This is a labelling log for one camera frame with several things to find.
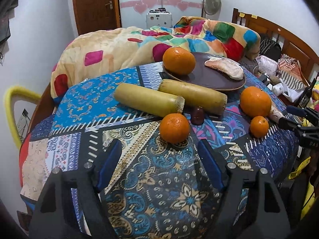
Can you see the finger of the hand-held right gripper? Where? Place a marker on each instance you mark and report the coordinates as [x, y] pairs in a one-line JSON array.
[[289, 123], [295, 110]]

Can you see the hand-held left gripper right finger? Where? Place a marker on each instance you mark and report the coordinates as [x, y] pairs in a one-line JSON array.
[[210, 164]]

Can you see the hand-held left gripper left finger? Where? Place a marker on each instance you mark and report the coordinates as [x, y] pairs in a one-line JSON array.
[[111, 161]]

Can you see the small orange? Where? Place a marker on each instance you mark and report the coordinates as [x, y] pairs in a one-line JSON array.
[[259, 127]]

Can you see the small dark red fruit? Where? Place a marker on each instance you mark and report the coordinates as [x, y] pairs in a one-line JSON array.
[[197, 116]]

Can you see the yellow sugarcane piece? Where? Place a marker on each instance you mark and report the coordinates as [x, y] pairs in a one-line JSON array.
[[194, 95], [147, 100]]

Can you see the brown round plate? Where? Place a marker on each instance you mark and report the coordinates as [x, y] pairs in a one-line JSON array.
[[211, 76]]

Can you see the dark wine bottle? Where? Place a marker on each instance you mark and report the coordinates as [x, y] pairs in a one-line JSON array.
[[306, 95]]

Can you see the yellow green toy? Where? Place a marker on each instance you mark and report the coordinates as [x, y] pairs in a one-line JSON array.
[[316, 88]]

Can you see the striped bag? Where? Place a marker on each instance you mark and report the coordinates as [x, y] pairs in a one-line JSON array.
[[291, 77]]

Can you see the blue patterned cloth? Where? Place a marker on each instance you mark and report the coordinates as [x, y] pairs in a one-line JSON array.
[[149, 191]]

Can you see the pink patterned pouch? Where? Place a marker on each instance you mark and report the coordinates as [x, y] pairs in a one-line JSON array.
[[268, 64]]

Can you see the black backpack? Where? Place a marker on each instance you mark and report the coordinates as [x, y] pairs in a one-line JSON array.
[[270, 47]]

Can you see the wooden bed headboard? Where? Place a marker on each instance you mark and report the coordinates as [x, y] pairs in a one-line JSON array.
[[286, 37]]

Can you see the colourful patchwork blanket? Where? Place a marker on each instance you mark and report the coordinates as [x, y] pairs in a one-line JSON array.
[[112, 44]]

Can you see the standing fan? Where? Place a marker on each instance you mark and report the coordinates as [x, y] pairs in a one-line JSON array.
[[211, 3]]

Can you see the white bedside cabinet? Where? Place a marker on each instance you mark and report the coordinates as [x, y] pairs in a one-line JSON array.
[[159, 18]]

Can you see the brown wooden door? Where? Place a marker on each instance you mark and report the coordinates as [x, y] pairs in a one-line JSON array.
[[94, 5]]

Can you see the dark hanging clothing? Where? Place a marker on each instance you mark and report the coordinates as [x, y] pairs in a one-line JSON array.
[[5, 17]]

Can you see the wall socket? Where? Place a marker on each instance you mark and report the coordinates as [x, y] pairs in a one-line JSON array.
[[25, 113]]

